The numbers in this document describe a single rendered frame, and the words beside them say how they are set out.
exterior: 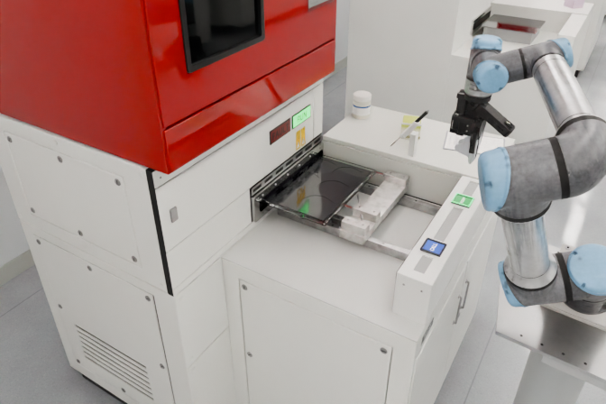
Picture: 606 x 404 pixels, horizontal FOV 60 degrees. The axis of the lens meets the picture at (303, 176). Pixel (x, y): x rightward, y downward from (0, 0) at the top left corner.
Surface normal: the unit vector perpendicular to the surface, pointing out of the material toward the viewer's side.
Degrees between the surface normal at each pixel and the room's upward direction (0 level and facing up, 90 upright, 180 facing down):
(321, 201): 0
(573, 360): 0
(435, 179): 90
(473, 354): 0
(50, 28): 90
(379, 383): 90
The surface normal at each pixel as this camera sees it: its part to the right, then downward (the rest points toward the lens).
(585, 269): -0.25, -0.39
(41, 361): 0.00, -0.85
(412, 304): -0.52, 0.44
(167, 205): 0.85, 0.27
